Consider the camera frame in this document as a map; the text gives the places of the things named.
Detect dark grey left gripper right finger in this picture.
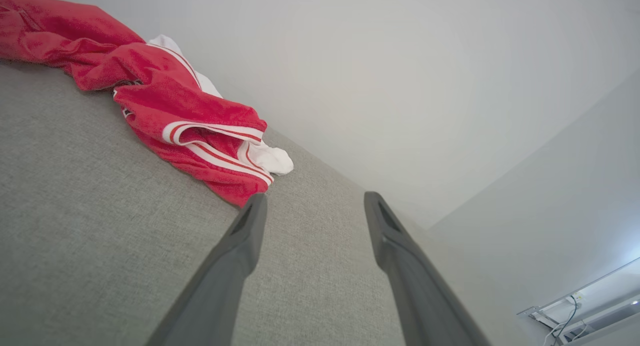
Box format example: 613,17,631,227
363,191,492,346

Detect white metal desk frame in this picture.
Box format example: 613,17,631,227
517,256,640,346

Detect thin dark hanging cable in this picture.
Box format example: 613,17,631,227
542,295,581,346

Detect grey fabric sofa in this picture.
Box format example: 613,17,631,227
0,61,531,346

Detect red and white striped garment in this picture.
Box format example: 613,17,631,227
0,0,295,208

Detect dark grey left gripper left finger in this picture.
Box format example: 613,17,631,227
145,193,268,346

